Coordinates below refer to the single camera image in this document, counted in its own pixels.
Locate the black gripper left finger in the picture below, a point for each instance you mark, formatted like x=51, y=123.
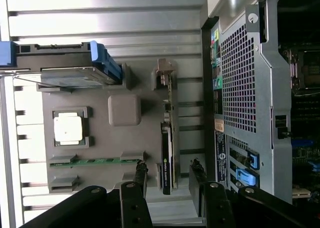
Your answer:
x=135, y=208

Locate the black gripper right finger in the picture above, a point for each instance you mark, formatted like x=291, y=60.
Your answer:
x=217, y=208

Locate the green RAM stick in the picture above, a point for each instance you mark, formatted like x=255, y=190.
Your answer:
x=100, y=161

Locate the grey parts rack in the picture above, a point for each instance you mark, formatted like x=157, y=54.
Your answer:
x=125, y=142

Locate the green motherboard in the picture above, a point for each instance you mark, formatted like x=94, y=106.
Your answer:
x=305, y=152

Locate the silver CPU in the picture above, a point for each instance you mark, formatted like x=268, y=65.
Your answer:
x=67, y=127

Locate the blue expansion slot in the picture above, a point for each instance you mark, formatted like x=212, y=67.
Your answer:
x=302, y=142

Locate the black open PC case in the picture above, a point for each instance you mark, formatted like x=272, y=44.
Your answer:
x=265, y=100

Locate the CPU socket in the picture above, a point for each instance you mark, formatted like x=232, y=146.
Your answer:
x=310, y=72

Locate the hard disk with blue caddy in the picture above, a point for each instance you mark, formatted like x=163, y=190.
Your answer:
x=50, y=60

